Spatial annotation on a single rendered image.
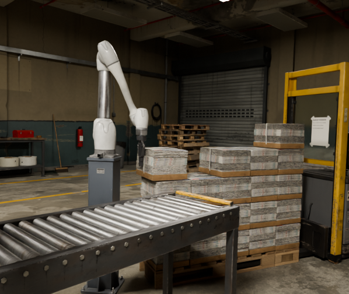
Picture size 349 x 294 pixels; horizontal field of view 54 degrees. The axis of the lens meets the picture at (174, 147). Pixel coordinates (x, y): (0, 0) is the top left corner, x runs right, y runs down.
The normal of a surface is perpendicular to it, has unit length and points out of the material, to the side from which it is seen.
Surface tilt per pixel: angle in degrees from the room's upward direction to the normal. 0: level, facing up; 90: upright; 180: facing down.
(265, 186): 90
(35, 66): 90
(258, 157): 90
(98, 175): 90
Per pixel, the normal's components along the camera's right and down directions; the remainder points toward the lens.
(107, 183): -0.14, 0.06
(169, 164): 0.43, 0.07
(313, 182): -0.91, 0.00
